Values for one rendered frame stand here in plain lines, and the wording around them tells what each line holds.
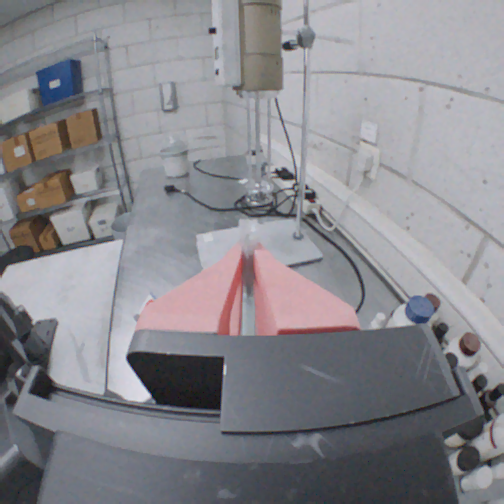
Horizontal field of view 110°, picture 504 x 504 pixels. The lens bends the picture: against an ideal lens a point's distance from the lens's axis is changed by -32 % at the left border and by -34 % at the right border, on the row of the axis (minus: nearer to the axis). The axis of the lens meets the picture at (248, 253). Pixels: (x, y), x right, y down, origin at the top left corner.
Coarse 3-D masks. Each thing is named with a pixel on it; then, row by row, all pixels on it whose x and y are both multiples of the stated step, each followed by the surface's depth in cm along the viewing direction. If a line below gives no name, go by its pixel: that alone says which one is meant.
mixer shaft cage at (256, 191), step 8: (248, 104) 46; (256, 104) 47; (248, 112) 47; (256, 112) 48; (248, 120) 48; (256, 120) 50; (248, 128) 49; (256, 128) 53; (248, 136) 50; (256, 136) 54; (248, 144) 51; (256, 144) 55; (248, 152) 53; (256, 152) 56; (248, 160) 54; (256, 160) 57; (256, 168) 59; (256, 176) 60; (248, 184) 60; (256, 184) 58; (264, 184) 59; (272, 184) 59; (248, 192) 57; (256, 192) 56; (264, 192) 57; (248, 200) 59; (256, 200) 59
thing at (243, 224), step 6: (240, 222) 11; (246, 222) 11; (240, 228) 11; (246, 228) 11; (240, 234) 11; (240, 240) 11; (246, 240) 11; (240, 246) 11; (246, 246) 11; (246, 252) 11; (246, 258) 11; (246, 264) 11; (246, 270) 12; (246, 276) 12; (246, 282) 12; (246, 288) 12; (246, 294) 12
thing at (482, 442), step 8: (488, 424) 22; (496, 424) 20; (488, 432) 20; (496, 432) 19; (472, 440) 23; (480, 440) 21; (488, 440) 20; (496, 440) 18; (480, 448) 20; (488, 448) 19; (496, 448) 18; (480, 456) 20; (488, 456) 19
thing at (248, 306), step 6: (246, 234) 11; (246, 300) 13; (246, 306) 14; (252, 306) 14; (246, 312) 14; (252, 312) 14; (246, 318) 14; (252, 318) 14; (246, 324) 15; (252, 324) 15; (246, 330) 15; (252, 330) 15
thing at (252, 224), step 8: (248, 224) 11; (256, 224) 11; (256, 232) 11; (248, 240) 11; (256, 240) 11; (248, 248) 11; (256, 248) 11; (248, 256) 11; (248, 264) 11; (248, 272) 12; (248, 280) 12; (248, 288) 12; (248, 296) 13
